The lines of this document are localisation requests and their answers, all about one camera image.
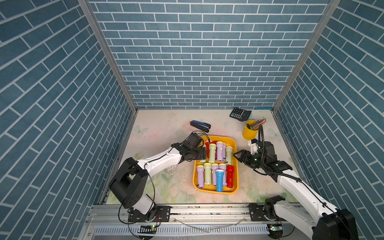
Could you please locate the coloured pens bundle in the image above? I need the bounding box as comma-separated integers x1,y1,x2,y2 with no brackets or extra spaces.
248,117,267,131

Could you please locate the yellow pen cup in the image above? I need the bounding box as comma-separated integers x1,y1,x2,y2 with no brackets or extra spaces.
242,120,259,141

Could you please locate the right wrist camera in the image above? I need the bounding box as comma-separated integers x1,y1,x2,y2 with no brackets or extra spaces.
248,139,259,155

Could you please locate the black and blue stapler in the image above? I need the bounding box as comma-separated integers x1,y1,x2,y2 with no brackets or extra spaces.
190,120,211,133

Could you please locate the yellow plastic storage tray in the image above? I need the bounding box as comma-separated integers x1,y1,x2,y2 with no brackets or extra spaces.
193,136,240,195

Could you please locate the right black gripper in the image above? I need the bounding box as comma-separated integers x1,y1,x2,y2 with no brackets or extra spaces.
233,149,265,169

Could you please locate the red flashlight white logo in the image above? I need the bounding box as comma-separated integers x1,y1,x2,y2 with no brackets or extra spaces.
205,141,211,160

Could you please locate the black desk calculator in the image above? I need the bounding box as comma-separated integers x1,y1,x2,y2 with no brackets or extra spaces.
230,108,252,122

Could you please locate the purple flashlight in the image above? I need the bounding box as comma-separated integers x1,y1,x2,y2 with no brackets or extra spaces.
212,163,219,187
219,163,227,186
197,165,205,189
216,141,225,162
222,143,227,161

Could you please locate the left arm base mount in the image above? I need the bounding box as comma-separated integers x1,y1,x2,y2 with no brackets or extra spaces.
129,205,172,223

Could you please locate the blue flashlight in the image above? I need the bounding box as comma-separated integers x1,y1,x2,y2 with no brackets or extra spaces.
216,169,225,193

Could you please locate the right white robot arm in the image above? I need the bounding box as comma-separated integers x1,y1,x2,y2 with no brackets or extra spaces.
233,139,359,240

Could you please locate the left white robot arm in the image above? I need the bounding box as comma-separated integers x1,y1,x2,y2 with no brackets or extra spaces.
109,133,206,220

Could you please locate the red flashlight plain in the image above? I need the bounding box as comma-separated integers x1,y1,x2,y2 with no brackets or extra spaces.
227,165,235,188

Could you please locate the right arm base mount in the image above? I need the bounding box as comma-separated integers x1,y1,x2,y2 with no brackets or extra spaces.
248,195,291,222

